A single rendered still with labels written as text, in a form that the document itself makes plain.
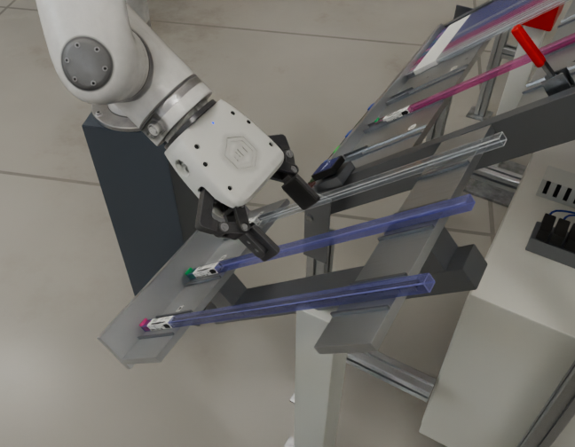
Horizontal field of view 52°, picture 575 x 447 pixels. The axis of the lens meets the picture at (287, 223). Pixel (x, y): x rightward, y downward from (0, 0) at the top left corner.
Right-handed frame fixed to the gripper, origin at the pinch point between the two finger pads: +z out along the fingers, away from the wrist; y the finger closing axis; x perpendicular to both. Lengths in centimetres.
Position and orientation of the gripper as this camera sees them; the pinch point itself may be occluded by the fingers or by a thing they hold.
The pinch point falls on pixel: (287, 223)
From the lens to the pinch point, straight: 66.7
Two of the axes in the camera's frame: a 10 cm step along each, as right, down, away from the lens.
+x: -5.2, 3.4, 7.8
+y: 5.0, -6.3, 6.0
